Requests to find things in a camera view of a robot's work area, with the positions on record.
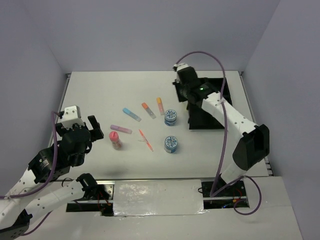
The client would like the yellow cap highlighter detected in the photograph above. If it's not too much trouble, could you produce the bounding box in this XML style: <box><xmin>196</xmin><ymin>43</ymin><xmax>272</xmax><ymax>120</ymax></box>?
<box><xmin>156</xmin><ymin>97</ymin><xmax>165</xmax><ymax>116</ymax></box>

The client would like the orange thin pen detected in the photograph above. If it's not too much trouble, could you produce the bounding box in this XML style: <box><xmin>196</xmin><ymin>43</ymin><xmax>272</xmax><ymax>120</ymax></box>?
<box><xmin>139</xmin><ymin>129</ymin><xmax>154</xmax><ymax>152</ymax></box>

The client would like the orange cap highlighter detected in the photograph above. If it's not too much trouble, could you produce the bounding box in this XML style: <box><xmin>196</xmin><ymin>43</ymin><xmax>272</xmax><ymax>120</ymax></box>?
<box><xmin>141</xmin><ymin>102</ymin><xmax>156</xmax><ymax>119</ymax></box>

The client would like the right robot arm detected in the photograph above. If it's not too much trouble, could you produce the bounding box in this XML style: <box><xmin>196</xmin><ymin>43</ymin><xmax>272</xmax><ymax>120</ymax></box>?
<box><xmin>173</xmin><ymin>63</ymin><xmax>270</xmax><ymax>197</ymax></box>

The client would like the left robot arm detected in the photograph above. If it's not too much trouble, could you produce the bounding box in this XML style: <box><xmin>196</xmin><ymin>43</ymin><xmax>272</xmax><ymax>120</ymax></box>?
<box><xmin>0</xmin><ymin>111</ymin><xmax>104</xmax><ymax>240</ymax></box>

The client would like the pink lid small bottle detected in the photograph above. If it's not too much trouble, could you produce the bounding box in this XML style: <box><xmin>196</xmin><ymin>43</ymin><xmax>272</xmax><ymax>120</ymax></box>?
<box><xmin>108</xmin><ymin>131</ymin><xmax>122</xmax><ymax>150</ymax></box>

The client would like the purple cap highlighter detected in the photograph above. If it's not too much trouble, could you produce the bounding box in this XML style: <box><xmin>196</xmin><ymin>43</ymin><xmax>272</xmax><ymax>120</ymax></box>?
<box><xmin>110</xmin><ymin>124</ymin><xmax>132</xmax><ymax>134</ymax></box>

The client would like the blue cap highlighter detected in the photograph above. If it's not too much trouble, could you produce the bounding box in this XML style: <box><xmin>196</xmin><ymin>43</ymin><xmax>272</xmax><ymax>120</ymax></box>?
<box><xmin>122</xmin><ymin>108</ymin><xmax>142</xmax><ymax>122</ymax></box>

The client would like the upper blue paint jar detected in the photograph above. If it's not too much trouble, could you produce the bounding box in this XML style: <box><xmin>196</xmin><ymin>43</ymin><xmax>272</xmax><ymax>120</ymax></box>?
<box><xmin>164</xmin><ymin>109</ymin><xmax>177</xmax><ymax>126</ymax></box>

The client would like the blue paint jar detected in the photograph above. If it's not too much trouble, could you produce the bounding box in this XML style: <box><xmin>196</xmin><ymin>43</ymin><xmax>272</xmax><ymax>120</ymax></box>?
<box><xmin>164</xmin><ymin>109</ymin><xmax>177</xmax><ymax>126</ymax></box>
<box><xmin>164</xmin><ymin>135</ymin><xmax>178</xmax><ymax>154</ymax></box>

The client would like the black four-compartment organizer tray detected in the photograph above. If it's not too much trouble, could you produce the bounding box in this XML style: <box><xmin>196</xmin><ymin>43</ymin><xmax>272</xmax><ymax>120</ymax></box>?
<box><xmin>186</xmin><ymin>77</ymin><xmax>232</xmax><ymax>131</ymax></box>

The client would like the lower blue paint jar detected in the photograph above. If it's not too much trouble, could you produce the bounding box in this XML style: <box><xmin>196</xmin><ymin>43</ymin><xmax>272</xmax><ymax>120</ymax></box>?
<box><xmin>164</xmin><ymin>135</ymin><xmax>178</xmax><ymax>154</ymax></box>

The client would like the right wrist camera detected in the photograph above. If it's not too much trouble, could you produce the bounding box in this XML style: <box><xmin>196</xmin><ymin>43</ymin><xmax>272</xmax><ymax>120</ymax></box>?
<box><xmin>172</xmin><ymin>63</ymin><xmax>189</xmax><ymax>72</ymax></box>

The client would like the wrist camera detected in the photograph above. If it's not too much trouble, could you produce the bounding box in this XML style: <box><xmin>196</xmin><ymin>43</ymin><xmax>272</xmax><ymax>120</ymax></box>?
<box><xmin>61</xmin><ymin>105</ymin><xmax>84</xmax><ymax>129</ymax></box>
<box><xmin>172</xmin><ymin>63</ymin><xmax>189</xmax><ymax>72</ymax></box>

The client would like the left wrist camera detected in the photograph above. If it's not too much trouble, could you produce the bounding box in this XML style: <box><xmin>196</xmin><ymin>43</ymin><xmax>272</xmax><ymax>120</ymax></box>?
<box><xmin>61</xmin><ymin>105</ymin><xmax>84</xmax><ymax>129</ymax></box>

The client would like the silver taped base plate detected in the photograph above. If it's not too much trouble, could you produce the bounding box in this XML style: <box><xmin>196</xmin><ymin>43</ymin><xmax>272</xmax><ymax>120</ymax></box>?
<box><xmin>113</xmin><ymin>179</ymin><xmax>206</xmax><ymax>217</ymax></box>

